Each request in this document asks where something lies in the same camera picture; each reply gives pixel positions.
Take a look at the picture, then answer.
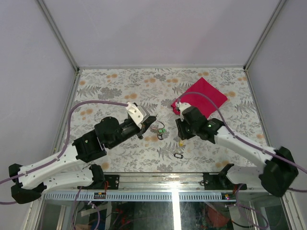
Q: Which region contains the folded magenta cloth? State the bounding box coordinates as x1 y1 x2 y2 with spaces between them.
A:
171 78 227 118

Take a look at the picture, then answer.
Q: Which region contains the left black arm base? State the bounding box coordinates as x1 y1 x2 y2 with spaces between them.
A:
93 174 120 190

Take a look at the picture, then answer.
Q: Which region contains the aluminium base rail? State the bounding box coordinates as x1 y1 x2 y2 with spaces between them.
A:
43 172 237 202

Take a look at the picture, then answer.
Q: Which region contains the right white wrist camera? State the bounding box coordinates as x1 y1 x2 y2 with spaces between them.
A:
175 102 191 121

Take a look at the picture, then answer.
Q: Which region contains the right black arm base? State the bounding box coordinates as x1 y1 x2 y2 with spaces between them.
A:
199 172 227 190

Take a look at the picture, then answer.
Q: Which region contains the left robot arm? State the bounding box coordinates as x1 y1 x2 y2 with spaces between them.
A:
9 115 156 204

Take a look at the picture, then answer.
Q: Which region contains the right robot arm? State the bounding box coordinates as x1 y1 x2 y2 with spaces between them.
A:
176 103 298 197

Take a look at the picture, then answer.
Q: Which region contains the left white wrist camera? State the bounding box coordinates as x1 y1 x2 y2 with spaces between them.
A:
126 102 150 129

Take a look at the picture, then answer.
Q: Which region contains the large metal keyring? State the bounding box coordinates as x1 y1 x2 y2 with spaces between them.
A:
150 120 165 133

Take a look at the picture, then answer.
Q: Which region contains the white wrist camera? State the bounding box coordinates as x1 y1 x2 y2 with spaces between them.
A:
126 102 150 129
175 102 191 121

